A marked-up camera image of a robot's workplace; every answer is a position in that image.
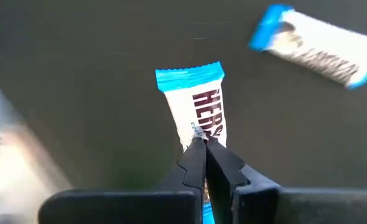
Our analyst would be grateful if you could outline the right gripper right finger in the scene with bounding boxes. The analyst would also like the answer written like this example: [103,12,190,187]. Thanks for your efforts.
[205,136,367,224]

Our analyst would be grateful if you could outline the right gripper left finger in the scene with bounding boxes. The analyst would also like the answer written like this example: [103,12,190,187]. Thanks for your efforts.
[38,136,207,224]

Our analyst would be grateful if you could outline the small Hershey's cookies bar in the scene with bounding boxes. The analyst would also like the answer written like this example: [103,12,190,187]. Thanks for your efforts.
[248,2,367,91]
[154,61,228,224]

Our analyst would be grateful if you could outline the white blue Hershey's bag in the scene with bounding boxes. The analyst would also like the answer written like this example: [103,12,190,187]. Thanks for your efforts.
[0,77,73,224]

